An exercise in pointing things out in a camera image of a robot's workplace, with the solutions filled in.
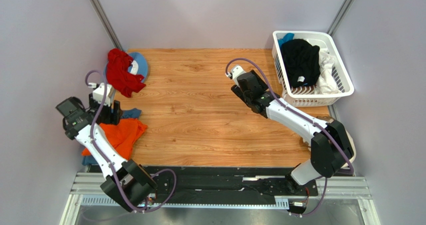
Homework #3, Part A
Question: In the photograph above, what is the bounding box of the folded blue t shirt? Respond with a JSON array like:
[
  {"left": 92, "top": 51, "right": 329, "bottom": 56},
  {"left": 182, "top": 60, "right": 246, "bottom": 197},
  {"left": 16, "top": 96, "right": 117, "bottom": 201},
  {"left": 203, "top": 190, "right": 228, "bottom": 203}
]
[{"left": 81, "top": 108, "right": 142, "bottom": 166}]

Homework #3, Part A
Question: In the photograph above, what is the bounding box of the teal blue garment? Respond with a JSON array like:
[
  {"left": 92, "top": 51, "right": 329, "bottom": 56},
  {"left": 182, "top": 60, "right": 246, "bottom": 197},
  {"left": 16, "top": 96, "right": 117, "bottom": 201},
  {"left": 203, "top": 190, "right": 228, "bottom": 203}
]
[{"left": 277, "top": 33, "right": 295, "bottom": 48}]

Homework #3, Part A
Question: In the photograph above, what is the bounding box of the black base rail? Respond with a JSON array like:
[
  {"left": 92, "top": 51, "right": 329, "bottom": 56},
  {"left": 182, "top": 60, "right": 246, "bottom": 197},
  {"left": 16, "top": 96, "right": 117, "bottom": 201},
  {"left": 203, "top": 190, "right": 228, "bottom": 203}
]
[{"left": 88, "top": 164, "right": 354, "bottom": 206}]

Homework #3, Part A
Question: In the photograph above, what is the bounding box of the orange t shirt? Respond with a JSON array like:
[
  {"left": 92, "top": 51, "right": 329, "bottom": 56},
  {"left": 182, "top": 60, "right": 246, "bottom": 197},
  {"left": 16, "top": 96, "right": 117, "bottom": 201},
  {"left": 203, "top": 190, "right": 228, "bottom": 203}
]
[{"left": 99, "top": 118, "right": 148, "bottom": 160}]

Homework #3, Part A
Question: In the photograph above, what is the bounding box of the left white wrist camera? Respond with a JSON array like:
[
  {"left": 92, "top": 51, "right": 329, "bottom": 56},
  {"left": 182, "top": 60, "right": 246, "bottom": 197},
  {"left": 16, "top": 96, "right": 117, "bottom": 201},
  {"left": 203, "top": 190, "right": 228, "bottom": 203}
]
[{"left": 88, "top": 82, "right": 116, "bottom": 106}]

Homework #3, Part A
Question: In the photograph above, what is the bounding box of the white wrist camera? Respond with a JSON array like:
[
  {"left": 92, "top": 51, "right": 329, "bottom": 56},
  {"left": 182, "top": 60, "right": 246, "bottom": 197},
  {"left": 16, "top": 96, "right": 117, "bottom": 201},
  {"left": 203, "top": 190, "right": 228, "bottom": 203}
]
[
  {"left": 88, "top": 82, "right": 116, "bottom": 106},
  {"left": 225, "top": 64, "right": 247, "bottom": 87}
]

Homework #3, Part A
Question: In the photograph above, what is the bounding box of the red t shirt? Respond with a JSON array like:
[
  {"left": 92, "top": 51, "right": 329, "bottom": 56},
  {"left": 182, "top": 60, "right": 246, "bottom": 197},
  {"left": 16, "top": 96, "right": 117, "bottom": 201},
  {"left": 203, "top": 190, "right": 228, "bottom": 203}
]
[{"left": 105, "top": 48, "right": 146, "bottom": 98}]

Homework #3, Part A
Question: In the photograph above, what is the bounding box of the light blue cap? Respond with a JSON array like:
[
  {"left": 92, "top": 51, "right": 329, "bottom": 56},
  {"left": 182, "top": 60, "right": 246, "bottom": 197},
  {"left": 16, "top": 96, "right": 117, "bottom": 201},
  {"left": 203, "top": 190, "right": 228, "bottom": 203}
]
[{"left": 101, "top": 52, "right": 149, "bottom": 83}]

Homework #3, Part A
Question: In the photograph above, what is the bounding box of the beige bear cap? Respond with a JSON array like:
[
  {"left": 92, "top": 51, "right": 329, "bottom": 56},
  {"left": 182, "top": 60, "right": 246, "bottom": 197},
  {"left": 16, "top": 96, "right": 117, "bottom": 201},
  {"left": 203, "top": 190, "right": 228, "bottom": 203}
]
[{"left": 301, "top": 116, "right": 357, "bottom": 163}]

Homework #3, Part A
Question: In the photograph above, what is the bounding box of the white laundry basket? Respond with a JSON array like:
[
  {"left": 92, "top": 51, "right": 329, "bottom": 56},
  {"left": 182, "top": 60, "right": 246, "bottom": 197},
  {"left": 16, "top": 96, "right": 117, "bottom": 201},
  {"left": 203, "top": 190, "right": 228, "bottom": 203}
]
[{"left": 271, "top": 30, "right": 355, "bottom": 107}]

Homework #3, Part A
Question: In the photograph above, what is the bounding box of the white t shirt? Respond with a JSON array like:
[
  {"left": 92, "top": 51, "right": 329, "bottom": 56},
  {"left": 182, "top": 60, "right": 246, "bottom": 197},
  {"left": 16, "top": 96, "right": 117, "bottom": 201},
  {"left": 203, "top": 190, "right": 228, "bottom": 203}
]
[{"left": 313, "top": 47, "right": 342, "bottom": 95}]

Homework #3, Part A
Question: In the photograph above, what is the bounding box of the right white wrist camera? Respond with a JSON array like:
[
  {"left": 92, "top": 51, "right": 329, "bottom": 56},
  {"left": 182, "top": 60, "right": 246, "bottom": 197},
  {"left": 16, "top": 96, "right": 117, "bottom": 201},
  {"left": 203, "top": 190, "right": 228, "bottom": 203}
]
[{"left": 225, "top": 64, "right": 247, "bottom": 87}]

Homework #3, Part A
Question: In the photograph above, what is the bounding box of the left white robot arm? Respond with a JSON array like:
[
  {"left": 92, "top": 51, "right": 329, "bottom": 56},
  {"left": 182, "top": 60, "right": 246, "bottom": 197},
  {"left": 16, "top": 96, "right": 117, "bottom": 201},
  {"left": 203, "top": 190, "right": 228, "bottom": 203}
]
[{"left": 55, "top": 96, "right": 158, "bottom": 213}]

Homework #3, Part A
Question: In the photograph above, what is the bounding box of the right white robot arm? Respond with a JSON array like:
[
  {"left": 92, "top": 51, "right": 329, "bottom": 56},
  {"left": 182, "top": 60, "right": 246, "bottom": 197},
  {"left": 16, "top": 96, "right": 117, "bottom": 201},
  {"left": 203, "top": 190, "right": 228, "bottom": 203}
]
[{"left": 228, "top": 65, "right": 356, "bottom": 189}]

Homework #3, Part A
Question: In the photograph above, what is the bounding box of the black t shirt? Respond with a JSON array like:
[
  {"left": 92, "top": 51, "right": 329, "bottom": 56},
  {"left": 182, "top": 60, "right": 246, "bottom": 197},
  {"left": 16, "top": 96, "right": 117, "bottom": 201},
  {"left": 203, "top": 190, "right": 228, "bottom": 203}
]
[{"left": 280, "top": 39, "right": 320, "bottom": 88}]

